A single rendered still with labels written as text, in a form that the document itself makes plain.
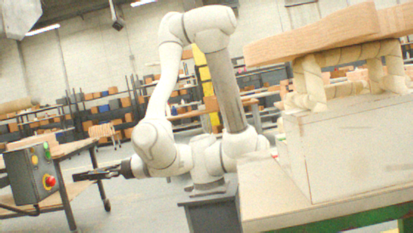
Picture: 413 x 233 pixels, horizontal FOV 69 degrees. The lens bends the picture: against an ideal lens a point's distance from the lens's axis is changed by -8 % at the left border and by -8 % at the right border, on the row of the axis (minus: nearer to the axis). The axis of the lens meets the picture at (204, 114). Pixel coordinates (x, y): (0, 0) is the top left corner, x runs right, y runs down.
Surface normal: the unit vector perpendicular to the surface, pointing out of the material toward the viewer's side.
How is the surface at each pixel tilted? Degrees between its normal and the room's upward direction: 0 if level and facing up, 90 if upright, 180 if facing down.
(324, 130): 90
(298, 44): 90
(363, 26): 90
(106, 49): 90
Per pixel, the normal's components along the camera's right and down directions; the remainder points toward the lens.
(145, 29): -0.07, 0.09
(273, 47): -0.69, 0.20
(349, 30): -0.84, 0.22
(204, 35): -0.18, 0.50
